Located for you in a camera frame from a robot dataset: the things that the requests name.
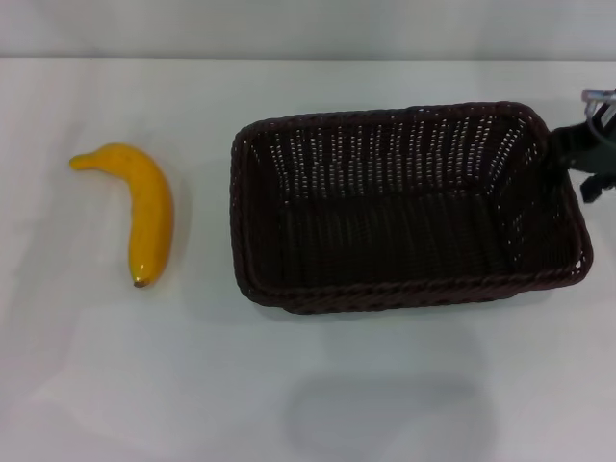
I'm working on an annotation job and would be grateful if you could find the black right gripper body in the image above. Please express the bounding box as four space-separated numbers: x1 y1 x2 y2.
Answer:
572 120 616 175

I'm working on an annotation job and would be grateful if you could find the dark brown woven basket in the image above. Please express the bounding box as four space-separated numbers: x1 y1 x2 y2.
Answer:
230 100 595 316

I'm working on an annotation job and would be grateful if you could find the yellow banana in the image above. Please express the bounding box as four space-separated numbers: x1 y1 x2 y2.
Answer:
68 142 175 290

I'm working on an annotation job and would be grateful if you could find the grey right wrist cable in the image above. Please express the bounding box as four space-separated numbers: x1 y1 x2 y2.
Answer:
580 88 616 141

